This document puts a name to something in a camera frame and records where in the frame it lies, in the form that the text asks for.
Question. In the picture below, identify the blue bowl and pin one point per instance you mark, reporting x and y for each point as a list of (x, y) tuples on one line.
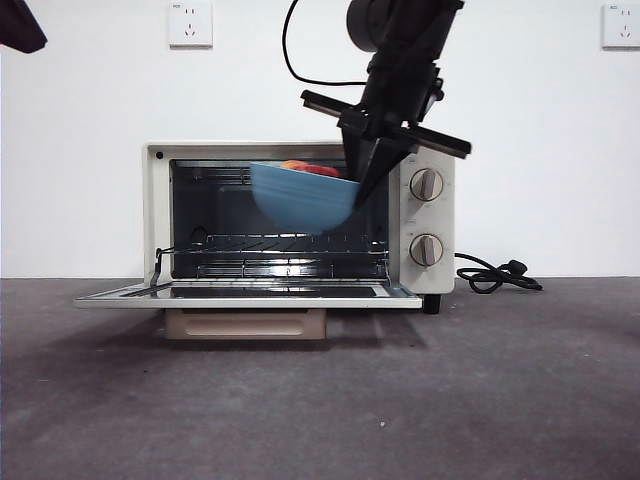
[(300, 200)]

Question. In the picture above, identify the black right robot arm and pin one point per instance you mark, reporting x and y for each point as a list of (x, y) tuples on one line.
[(400, 25)]

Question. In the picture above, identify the beige oven knob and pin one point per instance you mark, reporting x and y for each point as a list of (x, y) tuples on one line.
[(426, 185), (426, 250)]

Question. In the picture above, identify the red apple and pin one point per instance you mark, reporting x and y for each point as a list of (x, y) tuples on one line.
[(310, 166)]

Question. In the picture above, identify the black oven foot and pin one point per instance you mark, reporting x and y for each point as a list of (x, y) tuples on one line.
[(432, 304)]

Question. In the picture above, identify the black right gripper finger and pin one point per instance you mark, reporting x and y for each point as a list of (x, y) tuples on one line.
[(357, 155), (382, 165)]

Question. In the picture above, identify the cream toaster oven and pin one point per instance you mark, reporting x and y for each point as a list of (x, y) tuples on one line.
[(150, 210)]

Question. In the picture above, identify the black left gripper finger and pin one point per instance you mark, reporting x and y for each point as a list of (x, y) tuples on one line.
[(20, 25)]

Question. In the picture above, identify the white wall socket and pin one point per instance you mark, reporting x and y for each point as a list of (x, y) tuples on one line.
[(190, 25), (622, 27)]

